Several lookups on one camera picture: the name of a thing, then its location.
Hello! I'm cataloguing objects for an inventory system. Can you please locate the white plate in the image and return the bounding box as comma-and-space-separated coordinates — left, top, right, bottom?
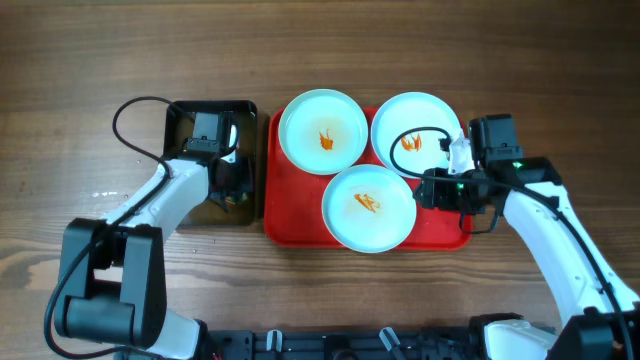
278, 89, 369, 175
321, 164, 417, 254
370, 92, 462, 178

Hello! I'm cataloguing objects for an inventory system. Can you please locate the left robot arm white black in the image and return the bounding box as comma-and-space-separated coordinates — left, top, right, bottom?
43, 111, 240, 359

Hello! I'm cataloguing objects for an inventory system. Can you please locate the black water tray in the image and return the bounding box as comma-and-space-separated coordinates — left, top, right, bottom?
162, 100, 258, 227

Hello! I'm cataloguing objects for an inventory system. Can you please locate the green yellow sponge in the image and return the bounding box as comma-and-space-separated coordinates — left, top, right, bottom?
223, 192, 249, 205

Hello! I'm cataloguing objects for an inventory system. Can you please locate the red plastic tray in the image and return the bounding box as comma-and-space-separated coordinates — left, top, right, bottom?
264, 111, 473, 251

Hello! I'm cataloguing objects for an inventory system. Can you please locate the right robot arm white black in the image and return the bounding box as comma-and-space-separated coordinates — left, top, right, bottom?
414, 115, 639, 359

